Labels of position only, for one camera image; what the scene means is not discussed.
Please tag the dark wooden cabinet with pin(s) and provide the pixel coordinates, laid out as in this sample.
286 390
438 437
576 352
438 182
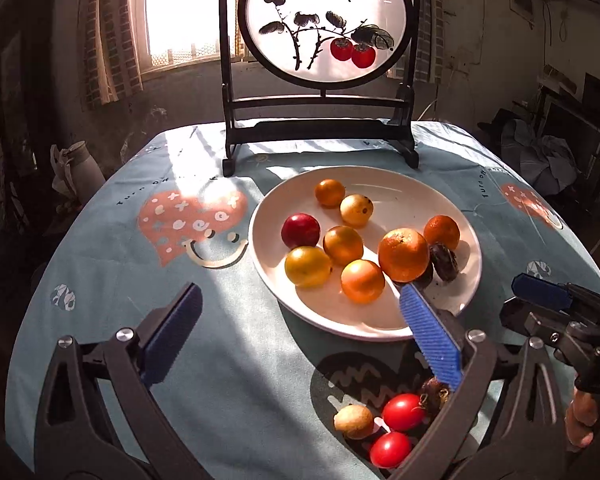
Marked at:
20 85

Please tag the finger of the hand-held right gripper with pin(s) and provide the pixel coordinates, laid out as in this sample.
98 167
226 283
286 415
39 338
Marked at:
525 317
540 290

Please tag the small orange tangerine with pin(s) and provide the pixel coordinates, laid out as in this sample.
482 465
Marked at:
362 280
343 245
329 192

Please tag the brick pattern curtain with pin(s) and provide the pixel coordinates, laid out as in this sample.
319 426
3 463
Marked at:
107 35
425 20

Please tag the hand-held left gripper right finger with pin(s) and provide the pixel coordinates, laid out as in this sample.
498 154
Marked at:
430 332

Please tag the large mandarin orange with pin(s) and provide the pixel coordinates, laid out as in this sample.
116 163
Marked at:
403 254
441 232

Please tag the person's right hand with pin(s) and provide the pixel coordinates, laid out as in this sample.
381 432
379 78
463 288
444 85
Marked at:
580 417

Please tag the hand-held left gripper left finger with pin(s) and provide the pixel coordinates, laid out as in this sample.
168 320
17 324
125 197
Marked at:
172 335

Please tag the dark water chestnut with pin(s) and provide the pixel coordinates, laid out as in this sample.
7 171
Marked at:
424 276
432 394

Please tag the yellow citrus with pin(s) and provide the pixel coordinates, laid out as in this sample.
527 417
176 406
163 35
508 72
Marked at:
308 266
356 210

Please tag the painted round table screen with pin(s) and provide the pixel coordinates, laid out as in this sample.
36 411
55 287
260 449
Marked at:
330 15

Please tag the dark passion fruit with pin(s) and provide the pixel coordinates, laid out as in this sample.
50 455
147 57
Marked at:
445 262

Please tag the wall vent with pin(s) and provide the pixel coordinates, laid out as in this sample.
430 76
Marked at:
521 0

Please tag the pile of clothes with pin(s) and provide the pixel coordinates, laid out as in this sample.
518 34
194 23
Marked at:
535 155

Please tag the bright window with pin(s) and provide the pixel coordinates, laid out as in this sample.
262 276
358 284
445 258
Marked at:
180 10

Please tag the white jug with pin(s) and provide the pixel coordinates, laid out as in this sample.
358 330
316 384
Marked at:
75 170

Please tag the white oval plate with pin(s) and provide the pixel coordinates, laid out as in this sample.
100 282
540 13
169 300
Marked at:
415 195

